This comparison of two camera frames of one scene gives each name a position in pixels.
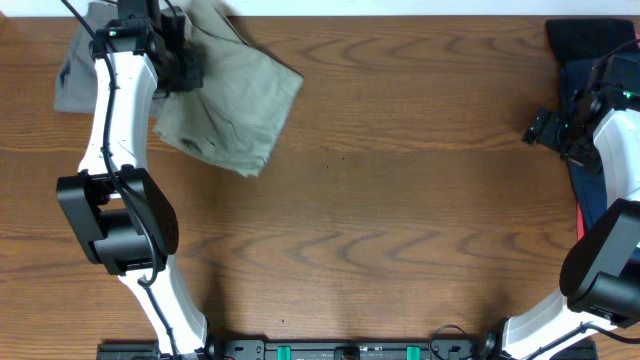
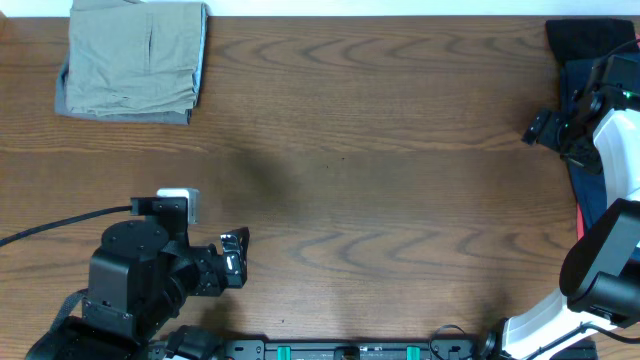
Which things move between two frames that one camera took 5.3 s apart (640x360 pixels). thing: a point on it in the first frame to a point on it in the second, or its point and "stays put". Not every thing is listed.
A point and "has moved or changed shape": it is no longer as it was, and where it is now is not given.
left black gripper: [187, 70] to [233, 257]
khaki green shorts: [234, 118] has moved or changed shape
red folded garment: [580, 224] stays put
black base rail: [340, 349] stays put
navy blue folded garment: [575, 75] stays put
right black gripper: [539, 127] stays put
